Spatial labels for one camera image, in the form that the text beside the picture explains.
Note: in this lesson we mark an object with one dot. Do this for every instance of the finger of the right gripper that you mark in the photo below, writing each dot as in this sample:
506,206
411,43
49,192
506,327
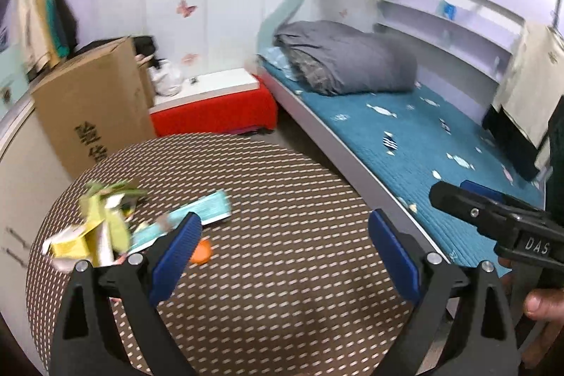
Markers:
476,193
491,221

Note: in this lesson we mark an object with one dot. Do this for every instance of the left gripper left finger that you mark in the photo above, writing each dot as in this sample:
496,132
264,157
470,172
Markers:
86,340

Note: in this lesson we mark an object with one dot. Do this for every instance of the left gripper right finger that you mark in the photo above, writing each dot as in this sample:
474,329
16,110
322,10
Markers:
482,338

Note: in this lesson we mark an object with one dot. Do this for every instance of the yellow medicine box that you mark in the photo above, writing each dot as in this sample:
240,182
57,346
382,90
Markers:
101,238

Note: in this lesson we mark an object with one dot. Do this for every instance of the orange bottle cap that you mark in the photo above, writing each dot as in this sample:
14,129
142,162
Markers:
202,253

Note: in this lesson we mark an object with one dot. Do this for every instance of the green cloth rag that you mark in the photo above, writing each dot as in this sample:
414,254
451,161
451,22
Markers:
129,188

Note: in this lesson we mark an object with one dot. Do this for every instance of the person right hand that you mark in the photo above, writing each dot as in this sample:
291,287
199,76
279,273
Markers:
543,304

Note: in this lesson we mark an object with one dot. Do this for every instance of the teal quilted bed mattress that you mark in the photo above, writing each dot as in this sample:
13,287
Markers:
408,142

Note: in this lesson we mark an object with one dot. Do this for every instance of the hanging cream towel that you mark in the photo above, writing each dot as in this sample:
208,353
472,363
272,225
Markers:
532,86

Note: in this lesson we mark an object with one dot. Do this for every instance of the brown polka dot tablecloth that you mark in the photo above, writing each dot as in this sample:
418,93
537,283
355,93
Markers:
294,284

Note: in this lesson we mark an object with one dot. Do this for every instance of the folded grey duvet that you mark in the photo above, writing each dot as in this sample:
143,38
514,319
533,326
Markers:
336,59

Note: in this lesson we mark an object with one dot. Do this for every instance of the large brown cardboard box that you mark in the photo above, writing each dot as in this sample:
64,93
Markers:
93,106

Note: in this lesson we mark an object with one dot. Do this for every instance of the white plastic bag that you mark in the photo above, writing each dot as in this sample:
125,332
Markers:
167,78

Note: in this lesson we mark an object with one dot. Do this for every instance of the red storage bench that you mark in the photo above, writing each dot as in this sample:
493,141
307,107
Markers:
226,102

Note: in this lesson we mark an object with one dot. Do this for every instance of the hanging clothes bundle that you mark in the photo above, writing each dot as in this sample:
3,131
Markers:
36,29

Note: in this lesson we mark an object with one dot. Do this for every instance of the cream cabinet with handles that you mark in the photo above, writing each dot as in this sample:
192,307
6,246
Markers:
31,180

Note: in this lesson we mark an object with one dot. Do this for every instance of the pink butterfly wall sticker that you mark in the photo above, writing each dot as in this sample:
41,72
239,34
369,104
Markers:
184,9

